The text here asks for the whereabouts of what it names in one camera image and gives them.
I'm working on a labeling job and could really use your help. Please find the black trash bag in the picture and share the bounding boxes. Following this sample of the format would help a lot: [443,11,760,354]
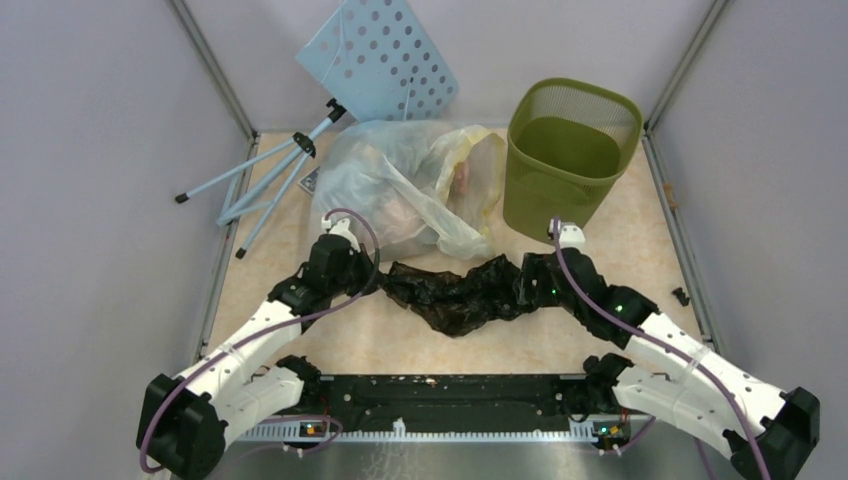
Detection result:
[381,255,537,338]

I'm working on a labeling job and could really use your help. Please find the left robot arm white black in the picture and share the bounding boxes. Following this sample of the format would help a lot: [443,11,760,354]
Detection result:
[136,227,382,479]

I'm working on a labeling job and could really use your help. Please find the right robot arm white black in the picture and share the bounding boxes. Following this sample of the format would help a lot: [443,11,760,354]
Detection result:
[517,248,821,479]

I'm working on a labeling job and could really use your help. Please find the translucent plastic bag with trash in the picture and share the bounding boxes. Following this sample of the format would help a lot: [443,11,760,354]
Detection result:
[309,120,506,261]

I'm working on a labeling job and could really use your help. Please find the green mesh trash bin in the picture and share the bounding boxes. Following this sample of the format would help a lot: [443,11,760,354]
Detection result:
[503,78,643,241]

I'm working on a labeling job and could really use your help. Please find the light blue tripod legs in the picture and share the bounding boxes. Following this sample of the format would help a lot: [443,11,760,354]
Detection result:
[174,98,347,259]

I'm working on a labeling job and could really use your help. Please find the small black clip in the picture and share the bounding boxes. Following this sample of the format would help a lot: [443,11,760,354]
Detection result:
[671,287,691,306]

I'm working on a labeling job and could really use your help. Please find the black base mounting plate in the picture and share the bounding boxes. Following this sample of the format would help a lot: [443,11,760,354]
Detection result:
[284,374,620,433]

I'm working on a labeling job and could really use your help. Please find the light blue perforated stand plate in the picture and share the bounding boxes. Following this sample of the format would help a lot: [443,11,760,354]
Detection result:
[296,0,459,138]

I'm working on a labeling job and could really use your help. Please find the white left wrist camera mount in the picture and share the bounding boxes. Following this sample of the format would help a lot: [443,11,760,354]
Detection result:
[321,216,361,252]

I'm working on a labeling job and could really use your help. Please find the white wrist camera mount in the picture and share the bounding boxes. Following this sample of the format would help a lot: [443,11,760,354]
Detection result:
[321,216,361,252]
[548,220,586,249]

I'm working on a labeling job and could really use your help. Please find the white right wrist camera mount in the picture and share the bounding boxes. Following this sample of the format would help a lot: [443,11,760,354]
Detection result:
[548,220,586,249]

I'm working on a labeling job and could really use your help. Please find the aluminium frame rail front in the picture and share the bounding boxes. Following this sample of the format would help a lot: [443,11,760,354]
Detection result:
[158,374,763,445]

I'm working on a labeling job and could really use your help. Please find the aluminium corner post left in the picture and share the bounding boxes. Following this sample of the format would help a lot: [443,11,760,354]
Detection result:
[168,0,257,140]

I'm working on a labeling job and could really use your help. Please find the aluminium corner post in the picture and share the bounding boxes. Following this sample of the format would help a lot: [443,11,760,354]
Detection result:
[643,0,733,136]
[168,0,257,140]

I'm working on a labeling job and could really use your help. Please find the aluminium corner post right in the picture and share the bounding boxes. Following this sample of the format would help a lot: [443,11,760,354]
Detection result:
[643,0,733,136]

